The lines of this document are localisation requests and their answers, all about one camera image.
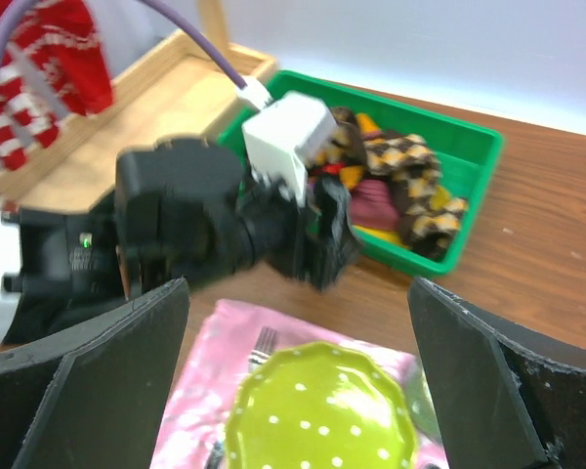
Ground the wooden hanger stand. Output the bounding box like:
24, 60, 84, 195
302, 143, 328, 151
0, 0, 280, 216

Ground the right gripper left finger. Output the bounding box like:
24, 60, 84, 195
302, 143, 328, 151
0, 278, 189, 469

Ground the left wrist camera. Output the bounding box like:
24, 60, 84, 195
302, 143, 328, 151
241, 91, 337, 206

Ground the brown argyle sock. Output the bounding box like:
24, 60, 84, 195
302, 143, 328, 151
364, 132, 469, 261
316, 107, 367, 168

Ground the green scalloped plate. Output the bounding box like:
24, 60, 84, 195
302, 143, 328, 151
224, 341, 419, 469

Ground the silver fork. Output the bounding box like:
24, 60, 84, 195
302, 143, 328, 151
248, 326, 278, 372

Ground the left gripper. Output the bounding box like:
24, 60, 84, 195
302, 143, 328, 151
114, 137, 362, 298

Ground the green plastic tray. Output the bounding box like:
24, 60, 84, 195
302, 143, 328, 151
267, 70, 504, 277

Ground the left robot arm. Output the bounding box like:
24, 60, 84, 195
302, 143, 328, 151
0, 136, 360, 345

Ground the purple yellow striped sock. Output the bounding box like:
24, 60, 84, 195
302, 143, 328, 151
350, 179, 399, 232

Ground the black argyle sock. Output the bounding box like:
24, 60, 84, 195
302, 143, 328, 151
309, 163, 365, 191

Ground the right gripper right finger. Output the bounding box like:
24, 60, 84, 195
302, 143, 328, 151
408, 277, 586, 469

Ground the red white striped sock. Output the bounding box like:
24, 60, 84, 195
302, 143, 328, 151
0, 57, 60, 170

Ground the pink cloth napkin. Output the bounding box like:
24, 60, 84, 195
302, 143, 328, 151
150, 300, 420, 468

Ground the red patterned sock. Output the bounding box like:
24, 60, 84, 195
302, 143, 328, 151
12, 0, 114, 115

